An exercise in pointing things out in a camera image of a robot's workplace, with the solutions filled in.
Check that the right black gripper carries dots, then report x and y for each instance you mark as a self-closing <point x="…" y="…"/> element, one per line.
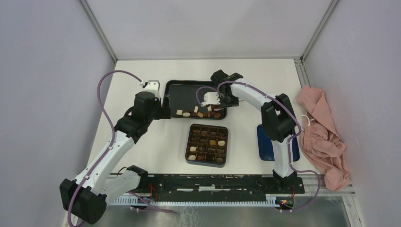
<point x="235" y="102"/>

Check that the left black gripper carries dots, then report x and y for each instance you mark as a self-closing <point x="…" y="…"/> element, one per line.
<point x="163" y="112"/>

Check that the black chocolate tray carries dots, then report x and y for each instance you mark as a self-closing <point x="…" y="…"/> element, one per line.
<point x="184" y="95"/>

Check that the blue chocolate box with insert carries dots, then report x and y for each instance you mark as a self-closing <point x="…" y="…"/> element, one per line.
<point x="207" y="145"/>

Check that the blue box lid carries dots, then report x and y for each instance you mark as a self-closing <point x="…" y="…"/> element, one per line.
<point x="265" y="146"/>

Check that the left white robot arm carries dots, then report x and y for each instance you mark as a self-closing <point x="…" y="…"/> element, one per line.
<point x="89" y="194"/>

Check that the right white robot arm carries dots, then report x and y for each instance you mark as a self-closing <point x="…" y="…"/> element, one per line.
<point x="278" y="119"/>

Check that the pink cloth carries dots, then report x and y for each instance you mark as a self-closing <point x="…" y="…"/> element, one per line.
<point x="320" y="143"/>

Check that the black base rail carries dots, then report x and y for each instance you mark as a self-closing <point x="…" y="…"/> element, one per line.
<point x="214" y="188"/>

